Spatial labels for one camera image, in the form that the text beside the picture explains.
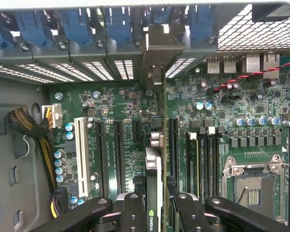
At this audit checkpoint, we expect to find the long black expansion slot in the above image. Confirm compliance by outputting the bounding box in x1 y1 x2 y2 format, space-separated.
113 119 127 194
168 117 180 182
96 120 110 197

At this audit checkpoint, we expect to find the CPU socket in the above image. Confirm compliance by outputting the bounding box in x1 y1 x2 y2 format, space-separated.
221 154 289 218

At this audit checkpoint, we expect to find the white expansion slot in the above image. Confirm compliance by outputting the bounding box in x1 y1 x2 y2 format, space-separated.
73 116 90 198

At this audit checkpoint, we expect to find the short black expansion slot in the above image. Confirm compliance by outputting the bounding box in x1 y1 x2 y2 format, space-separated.
132 119 143 144

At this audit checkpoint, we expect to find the green Dell motherboard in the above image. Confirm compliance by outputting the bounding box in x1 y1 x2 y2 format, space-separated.
46 57 290 232

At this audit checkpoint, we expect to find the open black PC case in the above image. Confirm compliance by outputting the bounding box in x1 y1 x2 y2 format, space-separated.
0 0 290 232

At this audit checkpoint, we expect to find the blue card retention clip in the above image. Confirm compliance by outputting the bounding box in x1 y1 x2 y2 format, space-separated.
103 8 134 46
145 6 173 25
15 10 56 48
62 9 94 47
189 6 218 42
0 11 15 49

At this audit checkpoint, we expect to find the braided black yellow power cable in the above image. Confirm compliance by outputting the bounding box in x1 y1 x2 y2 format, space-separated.
6 103 70 219

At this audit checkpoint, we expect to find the red black twisted wire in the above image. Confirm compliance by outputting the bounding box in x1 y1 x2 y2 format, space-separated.
213 59 290 93

